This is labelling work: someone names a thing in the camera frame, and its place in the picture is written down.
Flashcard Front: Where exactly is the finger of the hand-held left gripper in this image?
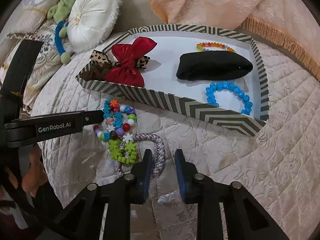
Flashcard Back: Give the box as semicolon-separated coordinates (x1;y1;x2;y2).
4;109;105;148

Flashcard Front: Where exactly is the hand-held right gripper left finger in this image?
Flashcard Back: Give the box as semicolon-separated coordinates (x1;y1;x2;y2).
50;149;153;240

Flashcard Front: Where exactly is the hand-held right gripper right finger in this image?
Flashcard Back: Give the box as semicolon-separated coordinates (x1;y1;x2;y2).
175;149;288;240

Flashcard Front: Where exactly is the purple white braided bracelet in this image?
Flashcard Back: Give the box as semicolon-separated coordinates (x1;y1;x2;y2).
115;133;166;177

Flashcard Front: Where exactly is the teal flower bead bracelet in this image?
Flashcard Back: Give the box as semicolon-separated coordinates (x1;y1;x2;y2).
102;99;125;128

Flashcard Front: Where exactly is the brown scrunchie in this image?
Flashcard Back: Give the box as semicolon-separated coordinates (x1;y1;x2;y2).
82;64;118;82

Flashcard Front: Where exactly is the striped hexagonal cardboard box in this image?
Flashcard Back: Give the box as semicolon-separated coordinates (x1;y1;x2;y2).
75;24;270;137

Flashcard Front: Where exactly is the leopard print bow hair tie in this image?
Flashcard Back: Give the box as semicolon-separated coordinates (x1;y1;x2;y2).
90;50;150;70

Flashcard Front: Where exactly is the red satin bow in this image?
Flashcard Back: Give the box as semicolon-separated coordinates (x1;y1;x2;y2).
104;37;158;88

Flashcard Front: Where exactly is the blue bead bracelet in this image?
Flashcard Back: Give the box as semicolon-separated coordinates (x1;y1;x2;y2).
206;81;252;116

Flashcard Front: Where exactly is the amber bead bracelet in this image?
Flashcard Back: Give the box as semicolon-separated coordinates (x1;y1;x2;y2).
196;42;237;53

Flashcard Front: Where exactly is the person's left hand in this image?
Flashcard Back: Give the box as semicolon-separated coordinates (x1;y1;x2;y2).
22;146;50;198

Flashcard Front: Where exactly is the floral embroidered cushion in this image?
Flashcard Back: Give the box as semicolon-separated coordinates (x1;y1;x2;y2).
0;22;75;112

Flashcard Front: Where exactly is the beige striped cushion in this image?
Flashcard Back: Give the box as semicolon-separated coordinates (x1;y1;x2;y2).
7;0;75;39

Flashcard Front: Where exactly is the green and blue plush toy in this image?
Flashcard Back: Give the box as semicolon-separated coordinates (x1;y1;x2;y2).
47;0;81;64

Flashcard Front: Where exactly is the white round satin pillow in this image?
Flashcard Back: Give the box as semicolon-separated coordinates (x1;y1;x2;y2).
67;0;122;53

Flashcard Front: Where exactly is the cream quilted bedspread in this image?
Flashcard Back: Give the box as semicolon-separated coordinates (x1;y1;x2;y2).
20;30;320;240

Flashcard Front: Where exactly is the peach fringed blanket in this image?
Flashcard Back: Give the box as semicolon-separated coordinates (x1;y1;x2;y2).
149;0;320;80

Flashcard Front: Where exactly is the green flower bead bracelet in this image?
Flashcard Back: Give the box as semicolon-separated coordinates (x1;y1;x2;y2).
108;136;137;165

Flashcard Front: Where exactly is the multicolour round bead bracelet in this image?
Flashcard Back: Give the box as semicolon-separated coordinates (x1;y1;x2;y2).
93;106;137;141

